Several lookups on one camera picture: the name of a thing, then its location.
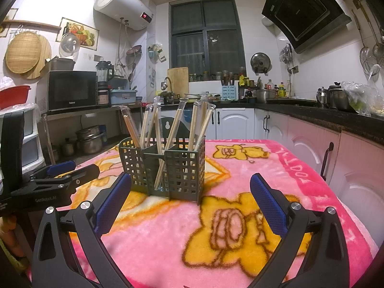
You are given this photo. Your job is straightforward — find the row of spice jars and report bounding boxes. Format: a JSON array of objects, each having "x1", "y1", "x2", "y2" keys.
[{"x1": 189, "y1": 66, "x2": 251, "y2": 86}]

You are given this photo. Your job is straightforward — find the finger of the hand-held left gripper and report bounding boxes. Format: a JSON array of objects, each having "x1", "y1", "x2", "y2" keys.
[
  {"x1": 30, "y1": 160, "x2": 76, "y2": 178},
  {"x1": 30, "y1": 165, "x2": 100, "y2": 187}
]

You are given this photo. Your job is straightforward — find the hanging steel skimmer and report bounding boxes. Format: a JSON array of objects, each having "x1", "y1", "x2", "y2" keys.
[{"x1": 360, "y1": 6, "x2": 384, "y2": 58}]

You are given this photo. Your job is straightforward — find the steel pot lid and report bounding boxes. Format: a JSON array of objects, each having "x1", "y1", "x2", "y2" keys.
[{"x1": 250, "y1": 52, "x2": 272, "y2": 75}]

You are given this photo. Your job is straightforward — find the small steel kettle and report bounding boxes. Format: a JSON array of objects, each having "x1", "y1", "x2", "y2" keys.
[{"x1": 316, "y1": 86, "x2": 330, "y2": 108}]

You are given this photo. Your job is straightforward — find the grey metal container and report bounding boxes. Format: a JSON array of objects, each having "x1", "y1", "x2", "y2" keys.
[{"x1": 45, "y1": 58, "x2": 76, "y2": 72}]

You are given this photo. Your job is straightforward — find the black kitchen countertop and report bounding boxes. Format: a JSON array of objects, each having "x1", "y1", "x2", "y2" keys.
[{"x1": 255, "y1": 102, "x2": 384, "y2": 138}]

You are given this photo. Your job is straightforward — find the black range hood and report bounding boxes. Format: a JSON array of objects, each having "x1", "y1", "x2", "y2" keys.
[{"x1": 262, "y1": 0, "x2": 352, "y2": 54}]

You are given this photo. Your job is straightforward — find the white plastic drawer unit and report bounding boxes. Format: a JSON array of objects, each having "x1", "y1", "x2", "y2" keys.
[{"x1": 0, "y1": 102, "x2": 41, "y2": 171}]

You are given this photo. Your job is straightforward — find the wall mounted utensil caddy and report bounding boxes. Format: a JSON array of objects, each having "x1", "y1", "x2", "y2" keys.
[{"x1": 148, "y1": 44, "x2": 166, "y2": 64}]

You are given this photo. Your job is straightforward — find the white kitchen base cabinets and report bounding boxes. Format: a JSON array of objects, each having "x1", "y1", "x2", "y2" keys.
[{"x1": 141, "y1": 106, "x2": 384, "y2": 264}]

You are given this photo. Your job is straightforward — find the metal shelf rack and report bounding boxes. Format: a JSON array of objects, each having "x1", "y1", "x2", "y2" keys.
[{"x1": 40, "y1": 102, "x2": 144, "y2": 168}]

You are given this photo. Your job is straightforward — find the clear bag of vegetables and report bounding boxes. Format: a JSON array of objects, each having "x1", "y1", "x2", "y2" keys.
[{"x1": 341, "y1": 81, "x2": 384, "y2": 117}]

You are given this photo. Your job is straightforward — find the steel faucet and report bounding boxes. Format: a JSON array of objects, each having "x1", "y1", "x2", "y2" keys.
[{"x1": 160, "y1": 77, "x2": 174, "y2": 96}]

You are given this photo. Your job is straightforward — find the person's left forearm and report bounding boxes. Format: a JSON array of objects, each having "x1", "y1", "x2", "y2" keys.
[{"x1": 0, "y1": 214, "x2": 30, "y2": 276}]

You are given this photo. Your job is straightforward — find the light blue knife block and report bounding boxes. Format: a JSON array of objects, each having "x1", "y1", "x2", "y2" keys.
[{"x1": 221, "y1": 84, "x2": 240, "y2": 100}]

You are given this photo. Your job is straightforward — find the dark framed window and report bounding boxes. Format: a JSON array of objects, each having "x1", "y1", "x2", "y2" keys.
[{"x1": 169, "y1": 0, "x2": 243, "y2": 81}]

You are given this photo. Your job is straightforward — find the wooden rolling pin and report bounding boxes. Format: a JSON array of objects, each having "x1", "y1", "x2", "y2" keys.
[{"x1": 1, "y1": 19, "x2": 57, "y2": 32}]

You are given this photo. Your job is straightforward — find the blender with brown base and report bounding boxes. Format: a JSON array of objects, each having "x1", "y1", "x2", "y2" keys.
[{"x1": 96, "y1": 61, "x2": 115, "y2": 105}]

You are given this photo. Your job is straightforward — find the large steel kettle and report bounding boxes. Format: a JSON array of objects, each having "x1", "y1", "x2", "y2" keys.
[{"x1": 328, "y1": 82, "x2": 349, "y2": 110}]

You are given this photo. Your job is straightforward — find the hanging small kitchen tools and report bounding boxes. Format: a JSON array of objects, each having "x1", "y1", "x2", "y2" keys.
[{"x1": 280, "y1": 43, "x2": 293, "y2": 64}]

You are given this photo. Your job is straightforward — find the stacked steel pots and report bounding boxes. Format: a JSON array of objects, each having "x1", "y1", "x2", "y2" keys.
[{"x1": 61, "y1": 124, "x2": 108, "y2": 156}]

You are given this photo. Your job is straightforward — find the blue plastic bag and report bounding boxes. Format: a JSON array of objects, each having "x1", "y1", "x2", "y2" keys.
[{"x1": 181, "y1": 108, "x2": 192, "y2": 129}]

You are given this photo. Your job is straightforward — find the pink printed bear blanket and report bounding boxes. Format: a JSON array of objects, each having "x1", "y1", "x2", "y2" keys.
[{"x1": 25, "y1": 139, "x2": 380, "y2": 288}]

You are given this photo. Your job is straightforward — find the dark green utensil holder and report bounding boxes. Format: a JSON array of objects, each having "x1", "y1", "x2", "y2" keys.
[{"x1": 118, "y1": 117, "x2": 206, "y2": 202}]

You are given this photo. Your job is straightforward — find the wooden cutting board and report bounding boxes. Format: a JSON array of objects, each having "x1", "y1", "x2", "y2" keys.
[{"x1": 167, "y1": 67, "x2": 189, "y2": 95}]

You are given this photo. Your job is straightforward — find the black microwave oven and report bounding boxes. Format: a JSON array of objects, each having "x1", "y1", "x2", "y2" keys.
[{"x1": 47, "y1": 70, "x2": 98, "y2": 111}]

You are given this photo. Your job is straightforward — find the light blue plastic box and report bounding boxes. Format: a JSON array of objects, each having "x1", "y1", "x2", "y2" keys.
[{"x1": 109, "y1": 88, "x2": 138, "y2": 105}]

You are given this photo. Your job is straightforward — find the white water heater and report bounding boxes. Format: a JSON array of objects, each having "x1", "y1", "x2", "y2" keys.
[{"x1": 94, "y1": 0, "x2": 155, "y2": 31}]

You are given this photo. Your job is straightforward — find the fruit wall poster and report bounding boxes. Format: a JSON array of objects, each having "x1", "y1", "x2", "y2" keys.
[
  {"x1": 0, "y1": 7, "x2": 18, "y2": 38},
  {"x1": 56, "y1": 17, "x2": 100, "y2": 51}
]

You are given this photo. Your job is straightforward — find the round bamboo board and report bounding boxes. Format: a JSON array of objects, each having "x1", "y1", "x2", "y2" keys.
[{"x1": 5, "y1": 31, "x2": 41, "y2": 74}]

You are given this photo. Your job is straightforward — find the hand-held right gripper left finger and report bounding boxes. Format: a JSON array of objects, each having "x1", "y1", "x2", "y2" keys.
[{"x1": 31, "y1": 172, "x2": 135, "y2": 288}]

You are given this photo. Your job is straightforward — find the red plastic basin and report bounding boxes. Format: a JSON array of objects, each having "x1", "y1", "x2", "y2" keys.
[{"x1": 0, "y1": 85, "x2": 31, "y2": 110}]

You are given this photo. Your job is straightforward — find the steel mixing pot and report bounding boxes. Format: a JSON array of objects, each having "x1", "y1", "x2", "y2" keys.
[{"x1": 256, "y1": 89, "x2": 276, "y2": 104}]

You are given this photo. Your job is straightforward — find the group of wooden chopsticks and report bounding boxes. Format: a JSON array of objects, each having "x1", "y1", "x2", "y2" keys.
[{"x1": 119, "y1": 94, "x2": 216, "y2": 190}]

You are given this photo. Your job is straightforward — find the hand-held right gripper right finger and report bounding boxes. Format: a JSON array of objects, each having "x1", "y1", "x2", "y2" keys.
[{"x1": 249, "y1": 173, "x2": 352, "y2": 288}]

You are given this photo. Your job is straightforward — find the cluster of oil bottles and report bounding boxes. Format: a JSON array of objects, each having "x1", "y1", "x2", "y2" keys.
[{"x1": 265, "y1": 79, "x2": 288, "y2": 97}]

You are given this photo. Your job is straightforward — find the hanging wire strainer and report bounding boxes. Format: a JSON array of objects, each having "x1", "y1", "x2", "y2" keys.
[{"x1": 352, "y1": 8, "x2": 379, "y2": 76}]

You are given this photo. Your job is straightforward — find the round wooden board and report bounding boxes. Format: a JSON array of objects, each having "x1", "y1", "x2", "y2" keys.
[{"x1": 25, "y1": 34, "x2": 52, "y2": 80}]

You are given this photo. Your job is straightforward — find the glass pot lid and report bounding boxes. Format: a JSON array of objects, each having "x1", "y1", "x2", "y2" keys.
[{"x1": 59, "y1": 33, "x2": 81, "y2": 59}]

